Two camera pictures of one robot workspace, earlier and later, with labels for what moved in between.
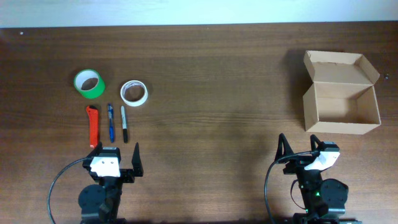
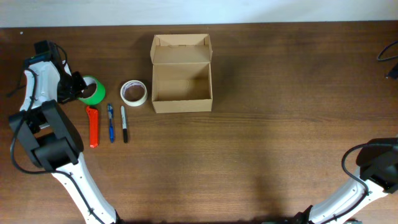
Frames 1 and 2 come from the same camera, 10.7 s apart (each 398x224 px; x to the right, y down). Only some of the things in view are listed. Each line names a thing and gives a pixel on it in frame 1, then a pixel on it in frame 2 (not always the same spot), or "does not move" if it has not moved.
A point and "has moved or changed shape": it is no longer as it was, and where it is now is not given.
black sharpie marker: [124, 124] does not move
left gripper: [129, 174] → [81, 85]
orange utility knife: [94, 127] does not move
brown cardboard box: [342, 99] → [181, 73]
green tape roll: [90, 83] has moved or changed shape
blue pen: [111, 113] does not move
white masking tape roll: [134, 93] does not move
